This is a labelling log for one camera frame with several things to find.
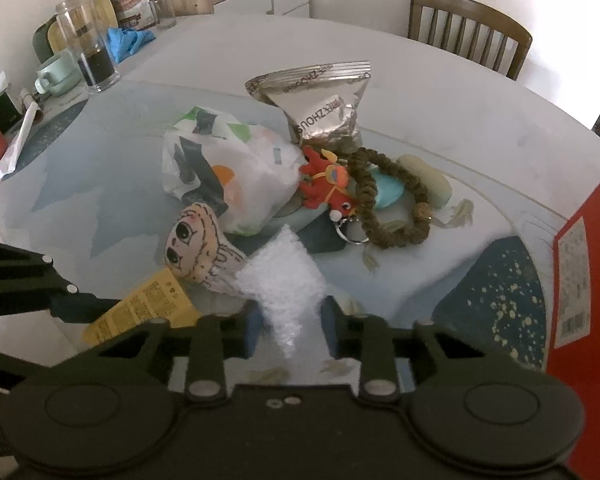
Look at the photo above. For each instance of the green container with yellow lid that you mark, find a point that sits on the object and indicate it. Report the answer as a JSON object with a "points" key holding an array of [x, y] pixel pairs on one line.
{"points": [[47, 35]]}

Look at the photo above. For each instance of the silver foil snack bag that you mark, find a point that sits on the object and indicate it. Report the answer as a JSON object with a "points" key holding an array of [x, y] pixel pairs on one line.
{"points": [[320, 110]]}

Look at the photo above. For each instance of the dark blue flat case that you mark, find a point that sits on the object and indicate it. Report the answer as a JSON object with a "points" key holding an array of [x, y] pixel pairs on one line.
{"points": [[320, 237]]}

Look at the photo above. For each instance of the blue cloth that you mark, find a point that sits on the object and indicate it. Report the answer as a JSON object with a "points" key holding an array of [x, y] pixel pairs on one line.
{"points": [[130, 42]]}

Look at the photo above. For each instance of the white printed plastic bag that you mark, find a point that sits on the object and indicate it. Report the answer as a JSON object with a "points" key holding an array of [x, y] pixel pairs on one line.
{"points": [[240, 175]]}

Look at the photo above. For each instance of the red cardboard box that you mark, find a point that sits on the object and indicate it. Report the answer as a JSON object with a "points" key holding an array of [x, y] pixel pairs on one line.
{"points": [[595, 410]]}

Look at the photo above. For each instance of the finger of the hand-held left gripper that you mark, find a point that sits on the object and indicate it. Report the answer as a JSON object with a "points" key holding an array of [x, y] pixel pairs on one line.
{"points": [[80, 307], [0, 372]]}

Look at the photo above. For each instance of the brown wooden slatted chair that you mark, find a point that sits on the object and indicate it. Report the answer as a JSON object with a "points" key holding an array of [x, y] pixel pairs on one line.
{"points": [[470, 30]]}

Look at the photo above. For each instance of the glass jar with dark contents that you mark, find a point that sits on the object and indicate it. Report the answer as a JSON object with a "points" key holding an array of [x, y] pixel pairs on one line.
{"points": [[92, 55]]}

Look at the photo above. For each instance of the plush doll with yellow tag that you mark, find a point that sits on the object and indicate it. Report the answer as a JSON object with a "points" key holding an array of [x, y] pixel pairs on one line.
{"points": [[190, 245]]}

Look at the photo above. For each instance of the clear drinking glass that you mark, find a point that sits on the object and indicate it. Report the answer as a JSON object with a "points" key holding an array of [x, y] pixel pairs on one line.
{"points": [[163, 12]]}

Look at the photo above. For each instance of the white bubble wrap piece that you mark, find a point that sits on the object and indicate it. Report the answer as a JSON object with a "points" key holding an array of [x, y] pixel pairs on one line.
{"points": [[285, 280]]}

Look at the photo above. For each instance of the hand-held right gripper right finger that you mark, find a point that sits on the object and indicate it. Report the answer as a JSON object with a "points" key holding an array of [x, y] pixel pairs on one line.
{"points": [[332, 330]]}

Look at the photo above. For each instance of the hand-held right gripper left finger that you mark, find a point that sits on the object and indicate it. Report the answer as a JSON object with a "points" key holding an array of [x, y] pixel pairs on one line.
{"points": [[252, 330]]}

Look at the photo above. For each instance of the pale green mug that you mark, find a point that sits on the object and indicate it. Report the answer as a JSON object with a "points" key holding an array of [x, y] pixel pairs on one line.
{"points": [[60, 72]]}

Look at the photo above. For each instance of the cream cylindrical eraser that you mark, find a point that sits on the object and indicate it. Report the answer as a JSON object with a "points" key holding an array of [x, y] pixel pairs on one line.
{"points": [[430, 180]]}

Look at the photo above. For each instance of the white and green box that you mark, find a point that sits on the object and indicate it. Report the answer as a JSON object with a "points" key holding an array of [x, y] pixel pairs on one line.
{"points": [[2, 105]]}

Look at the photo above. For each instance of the light blue flat object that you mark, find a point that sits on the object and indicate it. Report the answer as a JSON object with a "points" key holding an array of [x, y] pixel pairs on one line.
{"points": [[386, 190]]}

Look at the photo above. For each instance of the rolled white paper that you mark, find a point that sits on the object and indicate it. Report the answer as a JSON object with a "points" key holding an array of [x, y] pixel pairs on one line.
{"points": [[22, 130]]}

